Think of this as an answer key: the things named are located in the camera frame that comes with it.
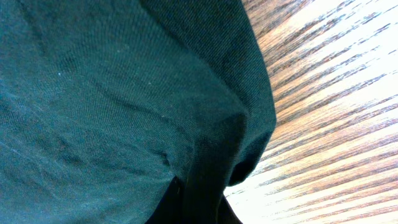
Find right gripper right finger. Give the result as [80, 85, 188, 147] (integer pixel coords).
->
[217, 196, 243, 224]

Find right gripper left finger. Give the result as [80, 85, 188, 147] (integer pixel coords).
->
[146, 177, 183, 224]

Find black shorts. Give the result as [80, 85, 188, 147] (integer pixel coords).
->
[1, 0, 276, 223]

